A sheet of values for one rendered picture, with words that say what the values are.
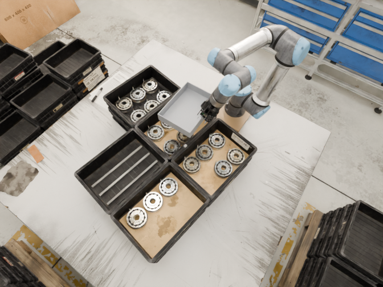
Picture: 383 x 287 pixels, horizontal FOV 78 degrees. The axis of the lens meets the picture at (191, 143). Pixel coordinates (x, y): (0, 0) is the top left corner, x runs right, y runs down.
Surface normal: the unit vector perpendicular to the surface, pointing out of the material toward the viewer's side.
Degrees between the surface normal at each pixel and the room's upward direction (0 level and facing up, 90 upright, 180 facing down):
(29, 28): 73
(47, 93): 0
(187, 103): 2
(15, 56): 0
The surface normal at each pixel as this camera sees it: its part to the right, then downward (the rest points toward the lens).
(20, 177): 0.01, -0.45
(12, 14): 0.82, 0.37
